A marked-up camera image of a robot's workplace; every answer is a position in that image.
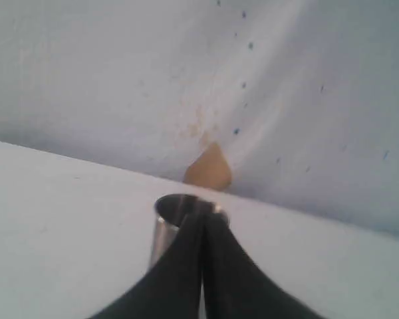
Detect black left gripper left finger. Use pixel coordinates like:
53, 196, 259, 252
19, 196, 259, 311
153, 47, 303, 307
92, 213, 205, 318

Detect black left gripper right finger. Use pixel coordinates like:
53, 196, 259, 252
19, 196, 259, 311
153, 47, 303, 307
203, 214, 311, 318

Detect stainless steel cup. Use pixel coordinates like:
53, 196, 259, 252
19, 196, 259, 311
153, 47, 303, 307
149, 193, 229, 268

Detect white backdrop sheet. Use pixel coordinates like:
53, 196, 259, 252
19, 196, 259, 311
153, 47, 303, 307
0, 1, 399, 236

